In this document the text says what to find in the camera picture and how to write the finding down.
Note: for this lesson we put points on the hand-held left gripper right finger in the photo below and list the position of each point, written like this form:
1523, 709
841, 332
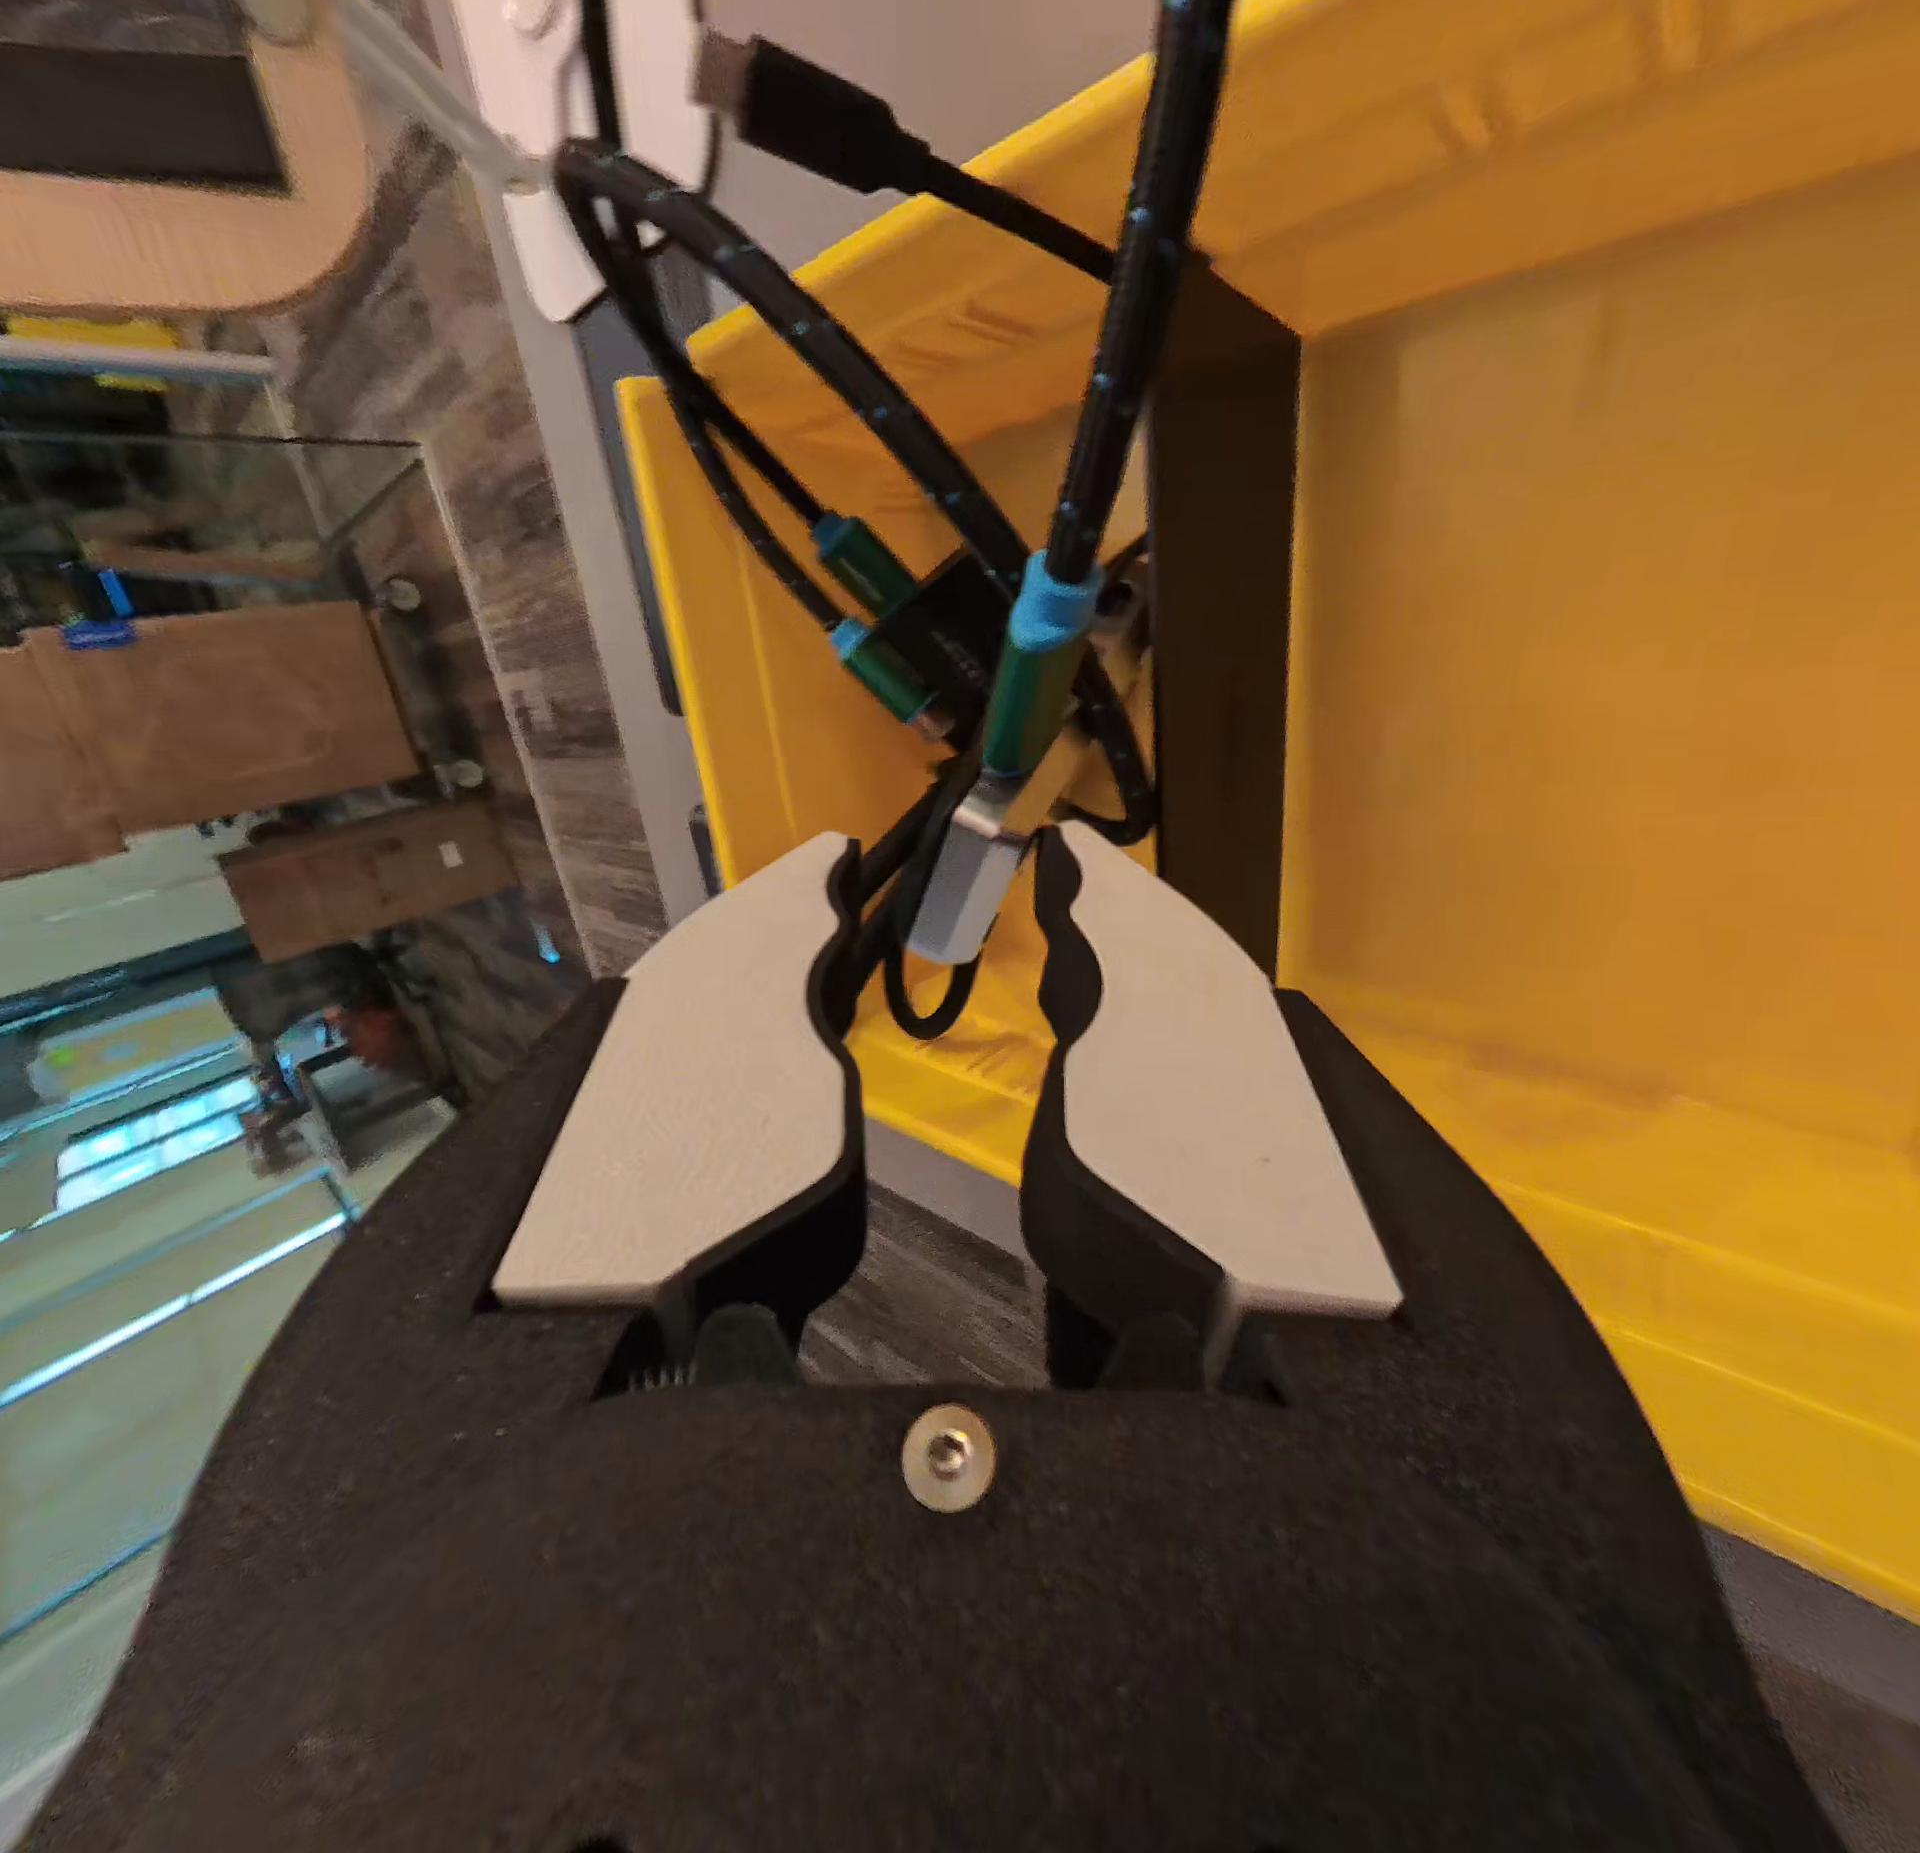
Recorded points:
1202, 1119

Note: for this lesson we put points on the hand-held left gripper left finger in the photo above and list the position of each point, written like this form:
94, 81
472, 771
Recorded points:
689, 1104

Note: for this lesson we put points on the black hdmi adapter hub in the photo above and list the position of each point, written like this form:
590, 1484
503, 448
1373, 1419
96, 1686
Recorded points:
945, 616

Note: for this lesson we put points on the yellow plastic bin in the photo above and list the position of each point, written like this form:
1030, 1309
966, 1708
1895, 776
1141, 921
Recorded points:
1575, 608

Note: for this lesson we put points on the cardboard box with white label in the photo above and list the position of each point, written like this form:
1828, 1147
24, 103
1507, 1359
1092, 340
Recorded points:
360, 879

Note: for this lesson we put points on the black bin divider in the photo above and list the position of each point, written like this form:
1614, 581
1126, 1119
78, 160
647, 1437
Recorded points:
1223, 608

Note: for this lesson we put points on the rounded wooden panel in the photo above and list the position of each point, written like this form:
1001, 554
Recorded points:
179, 247

